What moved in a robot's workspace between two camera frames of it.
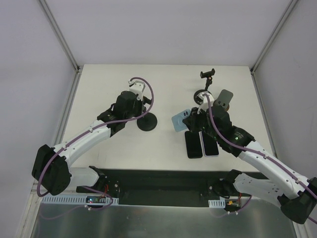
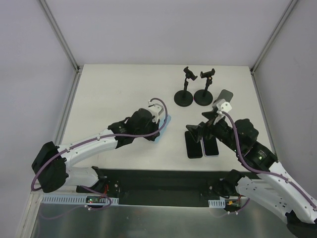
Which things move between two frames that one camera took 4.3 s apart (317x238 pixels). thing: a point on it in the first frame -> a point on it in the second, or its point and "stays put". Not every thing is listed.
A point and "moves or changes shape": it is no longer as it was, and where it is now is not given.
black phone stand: [209, 74] stays put
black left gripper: [139, 106] -> [153, 132]
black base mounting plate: [162, 188] stays put
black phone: [193, 144] stays put
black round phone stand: [147, 122] moves or changes shape
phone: [177, 120] -> [161, 122]
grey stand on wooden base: [224, 98] stays put
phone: [210, 145] stays put
